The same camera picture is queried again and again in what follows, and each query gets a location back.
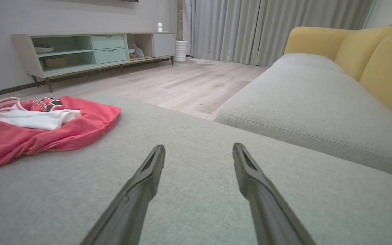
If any grey plush toy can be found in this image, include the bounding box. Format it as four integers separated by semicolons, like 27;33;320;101
128;44;145;59

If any white ribbed cylinder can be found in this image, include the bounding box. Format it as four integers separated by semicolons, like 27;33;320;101
175;40;188;62

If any grey and yellow sofa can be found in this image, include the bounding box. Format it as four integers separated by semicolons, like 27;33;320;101
0;95;392;245

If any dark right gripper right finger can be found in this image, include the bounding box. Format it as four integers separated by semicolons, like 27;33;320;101
233;143;316;245

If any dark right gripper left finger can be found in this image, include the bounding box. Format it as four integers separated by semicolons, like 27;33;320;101
80;145;166;245

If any grey pleated curtain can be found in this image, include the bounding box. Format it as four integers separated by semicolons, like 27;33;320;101
182;0;376;67

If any grey sofa seat cushion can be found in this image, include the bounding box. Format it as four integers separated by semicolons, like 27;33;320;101
215;53;392;181

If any green and beige tv cabinet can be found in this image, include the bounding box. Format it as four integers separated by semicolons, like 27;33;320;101
11;32;176;93

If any brown box in cabinet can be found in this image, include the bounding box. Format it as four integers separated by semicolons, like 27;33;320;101
41;56;69;69

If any red garment with white stripe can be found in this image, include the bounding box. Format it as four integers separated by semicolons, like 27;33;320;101
0;96;122;172

